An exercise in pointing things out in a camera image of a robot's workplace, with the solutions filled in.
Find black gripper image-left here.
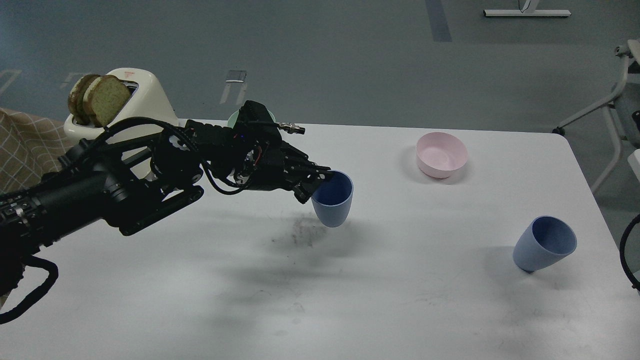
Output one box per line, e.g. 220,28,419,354
220,100,335,204

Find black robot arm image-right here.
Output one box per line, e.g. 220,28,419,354
618,214,640,294

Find blue cup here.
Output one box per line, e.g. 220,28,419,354
311,170,355,228
512,215,578,273

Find white table base far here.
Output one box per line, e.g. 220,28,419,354
483,0,572,18

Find cream white toaster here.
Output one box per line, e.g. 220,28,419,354
63,68,180,181

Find green bowl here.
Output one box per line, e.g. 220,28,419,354
226,110,276,128

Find pink bowl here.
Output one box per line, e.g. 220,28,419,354
415,131,469,179

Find toast slice front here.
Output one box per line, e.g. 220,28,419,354
82,74,131,128

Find beige checkered cloth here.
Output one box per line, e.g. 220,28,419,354
0,107,74,194

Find toast slice back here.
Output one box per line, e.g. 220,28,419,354
67,74,101,126

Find toast slice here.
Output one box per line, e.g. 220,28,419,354
82,74,131,128
67,74,101,126

